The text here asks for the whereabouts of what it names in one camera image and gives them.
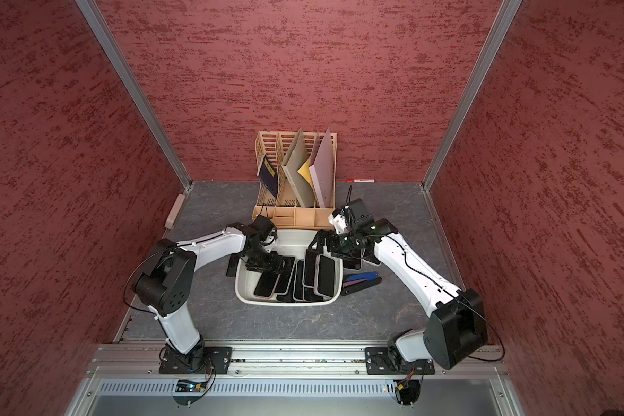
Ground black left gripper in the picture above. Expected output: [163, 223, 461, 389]
[244, 244, 284, 276]

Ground white case phone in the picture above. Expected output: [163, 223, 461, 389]
[314, 255, 336, 297]
[343, 256, 362, 270]
[303, 249, 320, 289]

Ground black phone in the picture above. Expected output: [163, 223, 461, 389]
[225, 254, 241, 277]

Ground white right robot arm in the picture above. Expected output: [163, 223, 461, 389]
[326, 232, 487, 370]

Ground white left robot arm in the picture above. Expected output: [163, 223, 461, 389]
[132, 216, 284, 357]

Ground white plastic storage tray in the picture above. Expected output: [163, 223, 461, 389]
[235, 230, 343, 308]

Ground beige plastic file organizer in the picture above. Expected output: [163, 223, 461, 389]
[252, 131, 337, 230]

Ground pink grey folder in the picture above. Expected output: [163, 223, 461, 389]
[309, 128, 335, 208]

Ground dark blue booklet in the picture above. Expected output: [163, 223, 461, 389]
[258, 155, 279, 198]

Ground yellow paper sheet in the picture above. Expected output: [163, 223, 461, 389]
[297, 159, 314, 188]

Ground grey cardboard folder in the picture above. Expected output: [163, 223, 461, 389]
[282, 129, 315, 208]

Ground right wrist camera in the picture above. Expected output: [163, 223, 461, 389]
[329, 199, 374, 235]

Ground beige block at wall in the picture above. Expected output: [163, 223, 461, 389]
[165, 194, 185, 230]

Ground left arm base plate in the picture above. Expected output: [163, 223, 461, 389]
[159, 344, 233, 375]

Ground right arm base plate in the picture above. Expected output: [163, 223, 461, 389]
[364, 347, 435, 376]

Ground aluminium front rail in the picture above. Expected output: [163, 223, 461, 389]
[67, 341, 523, 415]

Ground aluminium right corner post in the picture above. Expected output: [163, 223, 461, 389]
[422, 0, 522, 193]

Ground aluminium corner post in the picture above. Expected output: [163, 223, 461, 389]
[422, 0, 522, 193]
[76, 0, 193, 193]

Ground aluminium left corner post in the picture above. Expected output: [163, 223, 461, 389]
[76, 0, 193, 193]

